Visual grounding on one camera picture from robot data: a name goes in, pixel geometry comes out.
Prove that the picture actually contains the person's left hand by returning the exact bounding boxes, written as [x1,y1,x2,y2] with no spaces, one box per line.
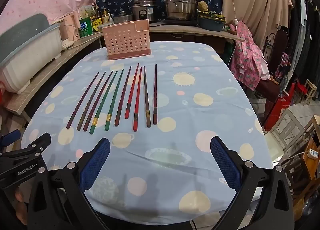
[14,187,29,226]

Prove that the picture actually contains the pump bottle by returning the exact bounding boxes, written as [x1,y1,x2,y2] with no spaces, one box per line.
[101,8,113,24]

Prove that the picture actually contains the hanging dark clothes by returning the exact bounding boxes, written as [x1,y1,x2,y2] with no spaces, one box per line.
[287,0,320,84]

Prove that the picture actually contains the pink floral garment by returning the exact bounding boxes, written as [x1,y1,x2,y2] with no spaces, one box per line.
[229,21,271,92]

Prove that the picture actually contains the yellow packet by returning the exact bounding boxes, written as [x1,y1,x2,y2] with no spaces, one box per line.
[92,18,103,32]

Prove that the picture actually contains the white dish box grey lid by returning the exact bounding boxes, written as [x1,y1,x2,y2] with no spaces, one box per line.
[0,13,63,94]

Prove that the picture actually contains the wooden counter shelf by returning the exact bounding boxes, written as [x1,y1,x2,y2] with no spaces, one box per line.
[4,23,246,116]

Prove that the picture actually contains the beige curtain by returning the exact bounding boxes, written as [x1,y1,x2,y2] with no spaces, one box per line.
[222,0,292,53]

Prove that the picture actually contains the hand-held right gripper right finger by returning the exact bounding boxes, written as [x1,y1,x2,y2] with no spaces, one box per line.
[210,135,295,230]

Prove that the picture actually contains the blue planet print tablecloth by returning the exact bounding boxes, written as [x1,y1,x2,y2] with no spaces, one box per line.
[21,41,274,223]

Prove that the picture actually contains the large steel steamer pot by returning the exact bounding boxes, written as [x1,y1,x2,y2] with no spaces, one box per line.
[163,0,203,20]

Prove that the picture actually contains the steel rice cooker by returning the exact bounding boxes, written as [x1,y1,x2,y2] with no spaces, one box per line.
[131,0,158,23]

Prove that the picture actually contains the maroon chopstick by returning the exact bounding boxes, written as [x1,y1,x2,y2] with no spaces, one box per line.
[114,66,132,127]

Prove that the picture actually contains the black induction cooker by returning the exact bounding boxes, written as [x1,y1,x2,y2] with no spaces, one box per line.
[157,18,201,27]

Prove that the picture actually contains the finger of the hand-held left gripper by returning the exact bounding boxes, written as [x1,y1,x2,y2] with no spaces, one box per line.
[0,132,52,165]
[0,129,22,149]

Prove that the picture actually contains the dark brown chopstick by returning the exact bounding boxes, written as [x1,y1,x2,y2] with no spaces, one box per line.
[143,65,152,128]
[153,63,158,125]

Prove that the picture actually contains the blue plastic basin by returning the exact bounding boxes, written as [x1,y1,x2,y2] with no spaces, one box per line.
[197,10,227,32]

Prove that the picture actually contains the green chopstick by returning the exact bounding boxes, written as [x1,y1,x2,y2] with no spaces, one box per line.
[89,70,118,135]
[104,68,125,132]

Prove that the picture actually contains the white power strip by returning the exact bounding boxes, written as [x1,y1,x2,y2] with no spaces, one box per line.
[307,148,320,160]

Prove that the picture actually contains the green tin can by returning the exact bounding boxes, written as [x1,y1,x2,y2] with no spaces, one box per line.
[79,18,94,39]

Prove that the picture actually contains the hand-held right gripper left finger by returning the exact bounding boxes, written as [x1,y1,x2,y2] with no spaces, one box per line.
[26,137,111,230]

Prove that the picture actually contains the small wooden stool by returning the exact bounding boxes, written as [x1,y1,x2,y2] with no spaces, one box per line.
[303,79,317,103]

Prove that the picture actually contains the dark wooden chair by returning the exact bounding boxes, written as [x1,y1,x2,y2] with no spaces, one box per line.
[257,29,296,120]

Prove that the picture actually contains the pink perforated plastic utensil basket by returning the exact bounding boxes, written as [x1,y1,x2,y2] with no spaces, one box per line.
[102,19,152,61]

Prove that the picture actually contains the pink kitchen appliance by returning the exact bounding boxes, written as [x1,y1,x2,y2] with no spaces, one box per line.
[61,11,81,48]

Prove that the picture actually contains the red plastic stool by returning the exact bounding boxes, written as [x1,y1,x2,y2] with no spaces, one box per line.
[264,82,297,132]

